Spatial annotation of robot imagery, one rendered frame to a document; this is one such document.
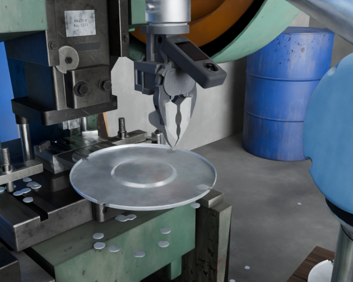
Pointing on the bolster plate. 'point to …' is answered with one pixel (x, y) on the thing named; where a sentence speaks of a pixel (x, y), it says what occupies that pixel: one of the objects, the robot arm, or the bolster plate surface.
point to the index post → (158, 137)
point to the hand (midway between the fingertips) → (176, 141)
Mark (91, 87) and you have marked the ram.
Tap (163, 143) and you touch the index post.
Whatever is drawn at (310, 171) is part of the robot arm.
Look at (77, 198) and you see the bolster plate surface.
